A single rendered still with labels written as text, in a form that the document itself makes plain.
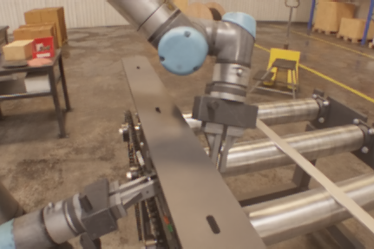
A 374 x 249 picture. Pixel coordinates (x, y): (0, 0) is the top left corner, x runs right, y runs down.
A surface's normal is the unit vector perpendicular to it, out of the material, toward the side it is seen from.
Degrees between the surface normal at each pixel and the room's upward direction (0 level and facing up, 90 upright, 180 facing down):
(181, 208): 0
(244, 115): 68
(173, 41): 90
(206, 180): 0
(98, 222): 75
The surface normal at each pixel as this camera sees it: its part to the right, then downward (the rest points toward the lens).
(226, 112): 0.27, 0.09
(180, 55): -0.07, 0.48
